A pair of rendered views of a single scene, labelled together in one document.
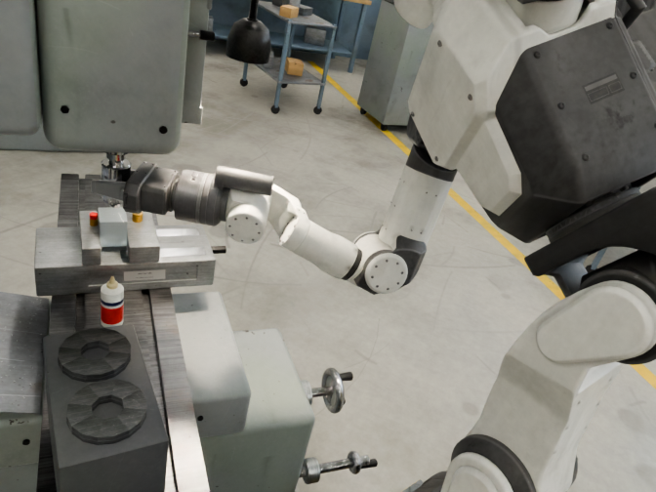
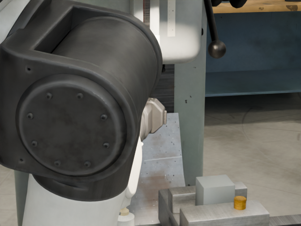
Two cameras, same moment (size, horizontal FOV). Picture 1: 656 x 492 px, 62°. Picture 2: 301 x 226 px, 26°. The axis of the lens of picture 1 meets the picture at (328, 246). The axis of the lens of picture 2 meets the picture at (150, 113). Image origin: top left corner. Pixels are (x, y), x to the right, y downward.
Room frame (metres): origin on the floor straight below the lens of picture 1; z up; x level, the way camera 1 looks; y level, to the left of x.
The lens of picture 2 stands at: (1.16, -0.65, 1.55)
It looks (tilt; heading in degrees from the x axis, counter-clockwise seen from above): 18 degrees down; 107
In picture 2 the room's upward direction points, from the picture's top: straight up
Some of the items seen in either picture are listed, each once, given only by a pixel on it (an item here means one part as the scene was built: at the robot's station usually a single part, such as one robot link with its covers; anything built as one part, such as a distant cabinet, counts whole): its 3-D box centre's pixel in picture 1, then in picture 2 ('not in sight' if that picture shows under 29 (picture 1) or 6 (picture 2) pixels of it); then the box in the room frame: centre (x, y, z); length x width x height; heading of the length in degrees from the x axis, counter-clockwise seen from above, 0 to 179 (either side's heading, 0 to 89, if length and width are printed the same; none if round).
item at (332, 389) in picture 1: (319, 391); not in sight; (1.04, -0.07, 0.63); 0.16 x 0.12 x 0.12; 117
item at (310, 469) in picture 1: (340, 465); not in sight; (0.93, -0.16, 0.51); 0.22 x 0.06 x 0.06; 117
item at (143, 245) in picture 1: (141, 235); (223, 220); (0.98, 0.39, 1.02); 0.15 x 0.06 x 0.04; 29
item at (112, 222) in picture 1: (112, 226); (214, 195); (0.95, 0.44, 1.04); 0.06 x 0.05 x 0.06; 29
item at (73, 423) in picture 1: (102, 430); not in sight; (0.48, 0.24, 1.03); 0.22 x 0.12 x 0.20; 34
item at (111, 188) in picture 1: (109, 189); not in sight; (0.78, 0.37, 1.22); 0.06 x 0.02 x 0.03; 96
